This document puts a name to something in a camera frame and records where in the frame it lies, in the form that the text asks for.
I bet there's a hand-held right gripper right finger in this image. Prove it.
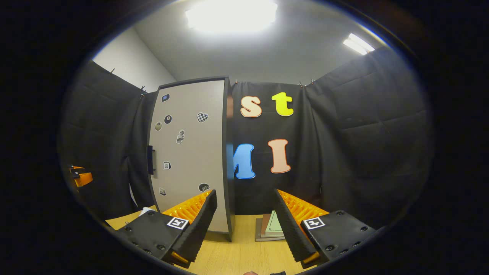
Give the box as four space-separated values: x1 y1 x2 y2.
273 188 382 270

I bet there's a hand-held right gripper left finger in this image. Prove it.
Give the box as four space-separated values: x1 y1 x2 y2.
115 190 218 268

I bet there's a grey cabinet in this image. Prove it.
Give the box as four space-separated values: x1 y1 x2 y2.
146 76 235 242

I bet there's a pale thick book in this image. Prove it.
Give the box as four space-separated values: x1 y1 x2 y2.
255 218 286 242

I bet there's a black backdrop cloth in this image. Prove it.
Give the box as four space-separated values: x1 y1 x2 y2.
61 48 432 230

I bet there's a narrow ceiling light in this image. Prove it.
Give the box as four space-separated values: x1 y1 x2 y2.
343 33 376 55

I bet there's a large ceiling light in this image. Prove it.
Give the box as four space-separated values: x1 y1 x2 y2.
185 0 278 33

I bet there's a black door handle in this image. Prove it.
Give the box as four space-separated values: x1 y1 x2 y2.
147 145 156 175

